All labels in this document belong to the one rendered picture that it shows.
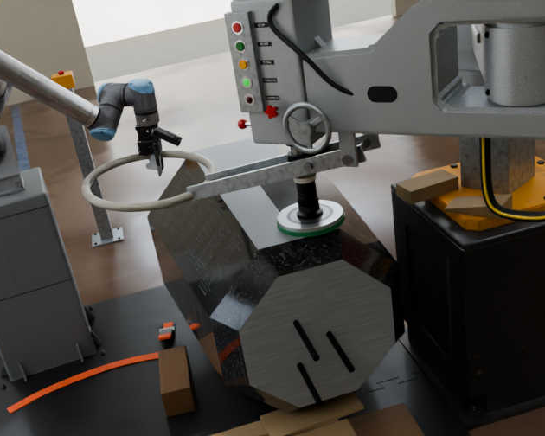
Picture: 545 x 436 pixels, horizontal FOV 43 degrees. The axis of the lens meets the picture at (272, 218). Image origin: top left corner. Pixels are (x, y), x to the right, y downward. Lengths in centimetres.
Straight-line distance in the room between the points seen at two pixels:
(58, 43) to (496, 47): 772
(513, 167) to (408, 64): 82
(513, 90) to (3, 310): 235
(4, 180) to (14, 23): 600
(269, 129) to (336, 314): 62
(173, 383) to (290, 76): 144
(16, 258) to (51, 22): 614
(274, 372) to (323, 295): 30
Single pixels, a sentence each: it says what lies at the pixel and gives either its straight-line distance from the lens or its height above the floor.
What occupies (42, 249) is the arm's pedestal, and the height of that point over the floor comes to 60.
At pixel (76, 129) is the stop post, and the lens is 431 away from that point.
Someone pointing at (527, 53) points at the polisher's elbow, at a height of 142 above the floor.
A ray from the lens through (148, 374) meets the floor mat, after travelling 317.
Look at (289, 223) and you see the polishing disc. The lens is 216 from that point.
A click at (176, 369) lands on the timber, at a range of 293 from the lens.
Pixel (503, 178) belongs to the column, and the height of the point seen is 84.
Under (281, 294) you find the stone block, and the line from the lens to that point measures 209.
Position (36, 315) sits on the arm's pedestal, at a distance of 329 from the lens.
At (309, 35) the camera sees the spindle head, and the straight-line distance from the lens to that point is 195.
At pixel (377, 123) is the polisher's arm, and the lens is 187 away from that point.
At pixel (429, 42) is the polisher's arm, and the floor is 145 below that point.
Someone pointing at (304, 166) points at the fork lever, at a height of 109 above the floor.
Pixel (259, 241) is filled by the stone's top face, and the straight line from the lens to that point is 214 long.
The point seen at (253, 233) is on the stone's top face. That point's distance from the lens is 220.
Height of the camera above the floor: 183
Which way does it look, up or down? 25 degrees down
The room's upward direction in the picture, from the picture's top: 9 degrees counter-clockwise
